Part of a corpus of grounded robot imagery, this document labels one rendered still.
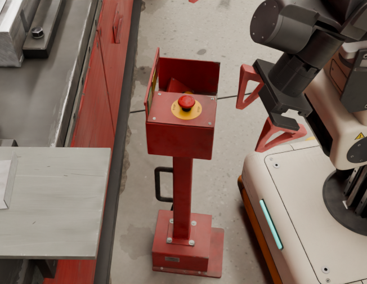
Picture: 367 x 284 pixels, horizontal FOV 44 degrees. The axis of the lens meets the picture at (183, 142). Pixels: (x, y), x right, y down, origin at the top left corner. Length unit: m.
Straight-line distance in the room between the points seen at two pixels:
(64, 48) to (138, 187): 0.91
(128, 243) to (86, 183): 1.10
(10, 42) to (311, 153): 1.09
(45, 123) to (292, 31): 0.53
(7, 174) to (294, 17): 0.45
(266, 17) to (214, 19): 2.16
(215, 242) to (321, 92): 0.81
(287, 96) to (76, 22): 0.67
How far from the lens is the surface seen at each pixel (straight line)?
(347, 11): 0.61
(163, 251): 1.58
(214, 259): 1.70
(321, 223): 1.52
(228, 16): 2.79
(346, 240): 1.51
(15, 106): 0.98
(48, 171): 0.68
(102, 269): 1.65
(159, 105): 1.07
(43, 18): 1.16
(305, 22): 0.61
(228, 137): 2.05
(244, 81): 0.73
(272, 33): 0.58
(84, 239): 0.61
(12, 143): 0.87
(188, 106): 1.03
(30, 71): 1.06
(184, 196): 1.38
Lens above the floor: 1.52
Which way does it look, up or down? 49 degrees down
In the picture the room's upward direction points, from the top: 1 degrees clockwise
